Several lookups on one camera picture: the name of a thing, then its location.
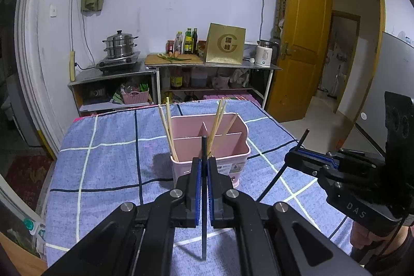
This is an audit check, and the black chopstick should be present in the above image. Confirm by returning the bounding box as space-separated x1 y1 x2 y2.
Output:
201 136 208 260
256 129 309 203

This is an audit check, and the wooden chopstick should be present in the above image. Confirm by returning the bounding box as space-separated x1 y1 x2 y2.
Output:
222 121 234 136
158 105 178 161
166 97 178 161
207 99 225 156
208 99 227 157

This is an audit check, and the metal kitchen shelf table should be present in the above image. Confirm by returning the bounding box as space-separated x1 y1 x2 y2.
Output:
148 61 281 107

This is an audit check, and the person's right hand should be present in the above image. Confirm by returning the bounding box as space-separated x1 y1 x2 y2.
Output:
350 222 410 256

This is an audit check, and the pink chopstick basket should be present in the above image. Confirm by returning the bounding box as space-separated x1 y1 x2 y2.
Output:
171 113 250 188

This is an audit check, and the blue checked tablecloth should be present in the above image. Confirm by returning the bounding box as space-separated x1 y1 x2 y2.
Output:
45 100 352 265

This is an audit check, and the white electric kettle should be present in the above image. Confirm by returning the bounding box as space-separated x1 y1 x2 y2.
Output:
255 40 280 67

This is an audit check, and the yellow wooden door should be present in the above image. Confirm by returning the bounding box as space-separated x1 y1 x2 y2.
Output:
266 0 332 123

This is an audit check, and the gold cardboard box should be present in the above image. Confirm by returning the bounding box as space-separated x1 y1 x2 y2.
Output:
205 23 246 65

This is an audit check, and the pink storage basket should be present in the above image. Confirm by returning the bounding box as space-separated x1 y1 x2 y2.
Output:
121 90 150 104

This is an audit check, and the low metal side table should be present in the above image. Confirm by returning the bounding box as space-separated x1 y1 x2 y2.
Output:
68 59 159 117

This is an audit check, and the dark sauce bottle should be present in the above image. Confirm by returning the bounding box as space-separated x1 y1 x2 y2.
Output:
191 27 198 55

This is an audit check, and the wooden cutting board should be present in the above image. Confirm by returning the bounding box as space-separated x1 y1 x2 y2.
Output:
145 53 203 66

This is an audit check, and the green oil bottle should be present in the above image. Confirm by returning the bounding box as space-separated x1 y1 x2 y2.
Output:
183 28 193 54

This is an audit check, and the clear plastic bottle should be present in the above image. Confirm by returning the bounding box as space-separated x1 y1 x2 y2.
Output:
174 31 183 54

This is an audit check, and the red sauce jar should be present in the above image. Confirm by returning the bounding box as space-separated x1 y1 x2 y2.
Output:
166 40 175 54

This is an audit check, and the stainless steel steamer pot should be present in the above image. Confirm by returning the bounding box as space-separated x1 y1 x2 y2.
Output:
102 30 138 59

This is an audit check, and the yellow power strip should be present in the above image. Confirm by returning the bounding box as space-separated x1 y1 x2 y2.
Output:
69 50 76 82

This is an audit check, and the white wall switch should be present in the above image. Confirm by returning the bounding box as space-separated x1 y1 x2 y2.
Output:
49 5 57 18

